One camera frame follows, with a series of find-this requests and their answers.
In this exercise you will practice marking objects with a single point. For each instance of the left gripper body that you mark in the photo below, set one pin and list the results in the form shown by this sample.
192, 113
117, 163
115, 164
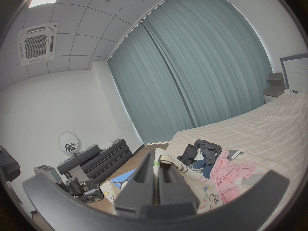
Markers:
95, 192

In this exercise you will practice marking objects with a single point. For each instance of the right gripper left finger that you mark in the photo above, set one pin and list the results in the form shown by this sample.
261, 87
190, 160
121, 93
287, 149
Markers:
142, 191

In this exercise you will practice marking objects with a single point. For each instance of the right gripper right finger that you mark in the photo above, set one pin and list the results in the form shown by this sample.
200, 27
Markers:
173, 191

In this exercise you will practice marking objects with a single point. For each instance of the white printed pyjama top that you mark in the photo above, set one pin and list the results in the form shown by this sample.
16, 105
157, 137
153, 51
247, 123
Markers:
207, 189

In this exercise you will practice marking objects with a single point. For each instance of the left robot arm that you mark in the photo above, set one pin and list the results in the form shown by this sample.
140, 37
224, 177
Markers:
48, 173

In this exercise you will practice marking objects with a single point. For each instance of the pile of clothes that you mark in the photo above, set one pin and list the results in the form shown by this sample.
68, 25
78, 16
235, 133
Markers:
207, 153

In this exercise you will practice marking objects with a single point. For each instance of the black dressing table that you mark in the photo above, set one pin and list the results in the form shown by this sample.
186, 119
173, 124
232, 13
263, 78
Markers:
79, 156

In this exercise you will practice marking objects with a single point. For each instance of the white cloth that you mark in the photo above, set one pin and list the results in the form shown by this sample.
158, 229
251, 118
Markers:
109, 145

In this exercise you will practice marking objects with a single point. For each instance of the pink garment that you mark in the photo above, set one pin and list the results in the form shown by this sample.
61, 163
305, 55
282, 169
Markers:
228, 177

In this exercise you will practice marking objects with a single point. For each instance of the round white-framed mirror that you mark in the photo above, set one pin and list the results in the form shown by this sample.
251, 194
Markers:
63, 138

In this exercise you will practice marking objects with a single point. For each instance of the grey white-trimmed garment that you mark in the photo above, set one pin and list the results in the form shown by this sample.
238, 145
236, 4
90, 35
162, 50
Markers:
234, 154

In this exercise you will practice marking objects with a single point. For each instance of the bed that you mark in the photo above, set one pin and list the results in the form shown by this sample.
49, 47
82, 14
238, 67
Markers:
252, 129

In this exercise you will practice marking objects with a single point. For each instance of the blue-green curtain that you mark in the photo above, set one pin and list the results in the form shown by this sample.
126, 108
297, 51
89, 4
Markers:
192, 68

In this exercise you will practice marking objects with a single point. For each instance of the grey bedside table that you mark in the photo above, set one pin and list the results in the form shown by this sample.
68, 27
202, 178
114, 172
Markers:
273, 90

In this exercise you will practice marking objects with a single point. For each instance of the white printed pillow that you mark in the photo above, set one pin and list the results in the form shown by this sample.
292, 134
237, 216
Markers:
291, 91

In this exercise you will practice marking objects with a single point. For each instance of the ceiling air conditioner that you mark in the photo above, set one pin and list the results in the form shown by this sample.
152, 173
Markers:
37, 44

